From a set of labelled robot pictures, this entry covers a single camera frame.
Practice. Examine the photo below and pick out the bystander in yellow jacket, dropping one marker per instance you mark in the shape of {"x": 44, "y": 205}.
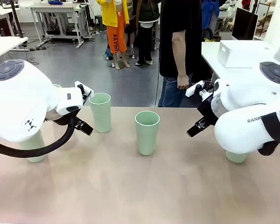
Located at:
{"x": 114, "y": 25}

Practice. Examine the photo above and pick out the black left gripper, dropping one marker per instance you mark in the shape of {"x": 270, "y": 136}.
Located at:
{"x": 87, "y": 96}

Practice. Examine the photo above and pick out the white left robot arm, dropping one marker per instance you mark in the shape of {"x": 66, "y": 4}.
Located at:
{"x": 21, "y": 105}

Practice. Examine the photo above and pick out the blue cloth bundle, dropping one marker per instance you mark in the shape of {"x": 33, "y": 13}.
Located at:
{"x": 54, "y": 2}

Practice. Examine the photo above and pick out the white desk with grey frame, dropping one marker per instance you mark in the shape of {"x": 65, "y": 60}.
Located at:
{"x": 53, "y": 10}

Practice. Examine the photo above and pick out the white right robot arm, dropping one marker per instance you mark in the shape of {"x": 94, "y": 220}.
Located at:
{"x": 247, "y": 112}

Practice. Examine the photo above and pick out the white plastic storage basket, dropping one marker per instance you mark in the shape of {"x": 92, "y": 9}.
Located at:
{"x": 242, "y": 54}

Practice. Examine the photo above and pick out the bystander in dark clothes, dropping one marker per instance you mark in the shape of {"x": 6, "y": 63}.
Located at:
{"x": 145, "y": 30}

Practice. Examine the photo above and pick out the wooden chair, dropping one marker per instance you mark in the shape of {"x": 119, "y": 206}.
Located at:
{"x": 264, "y": 22}

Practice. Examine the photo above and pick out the person's left hand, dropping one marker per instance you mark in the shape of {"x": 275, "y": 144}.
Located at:
{"x": 183, "y": 82}

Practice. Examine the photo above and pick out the black floor power strip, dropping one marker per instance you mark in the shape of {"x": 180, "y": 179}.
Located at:
{"x": 37, "y": 48}

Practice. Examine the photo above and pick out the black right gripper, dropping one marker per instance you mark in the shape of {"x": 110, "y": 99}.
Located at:
{"x": 206, "y": 108}

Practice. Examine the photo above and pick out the bystander in blue jacket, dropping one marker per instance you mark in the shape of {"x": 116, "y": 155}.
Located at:
{"x": 208, "y": 14}

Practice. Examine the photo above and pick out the person's blue jeans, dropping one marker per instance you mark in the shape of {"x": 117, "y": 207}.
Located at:
{"x": 170, "y": 93}

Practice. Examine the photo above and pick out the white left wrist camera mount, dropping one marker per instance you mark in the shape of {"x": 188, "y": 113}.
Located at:
{"x": 82, "y": 85}

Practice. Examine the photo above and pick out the white side table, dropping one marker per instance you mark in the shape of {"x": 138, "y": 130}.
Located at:
{"x": 210, "y": 53}

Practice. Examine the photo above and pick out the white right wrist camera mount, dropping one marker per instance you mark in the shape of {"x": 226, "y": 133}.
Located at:
{"x": 193, "y": 89}

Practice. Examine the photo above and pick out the person's black t-shirt torso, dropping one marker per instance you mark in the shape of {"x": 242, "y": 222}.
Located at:
{"x": 170, "y": 35}

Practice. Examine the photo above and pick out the black computer monitor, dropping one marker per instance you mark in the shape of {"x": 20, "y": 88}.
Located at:
{"x": 245, "y": 23}

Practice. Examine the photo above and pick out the black stand pole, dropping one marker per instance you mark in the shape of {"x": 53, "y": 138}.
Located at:
{"x": 16, "y": 18}

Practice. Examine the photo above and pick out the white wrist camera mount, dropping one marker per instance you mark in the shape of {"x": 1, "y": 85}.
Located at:
{"x": 193, "y": 89}
{"x": 82, "y": 85}

